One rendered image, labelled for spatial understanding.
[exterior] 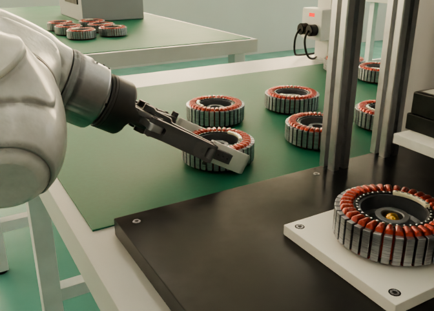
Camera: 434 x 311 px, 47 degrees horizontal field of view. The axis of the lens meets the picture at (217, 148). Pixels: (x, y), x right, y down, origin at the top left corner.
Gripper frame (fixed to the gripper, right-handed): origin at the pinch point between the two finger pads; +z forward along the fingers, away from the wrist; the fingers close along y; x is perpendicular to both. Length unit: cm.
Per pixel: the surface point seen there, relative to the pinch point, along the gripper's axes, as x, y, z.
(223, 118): -4.0, 12.8, 6.9
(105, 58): -2, 100, 10
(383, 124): -14.2, -14.0, 14.9
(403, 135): -12.0, -31.0, -1.3
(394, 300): 1.2, -40.5, -4.4
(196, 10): -76, 424, 181
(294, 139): -6.4, -1.1, 12.3
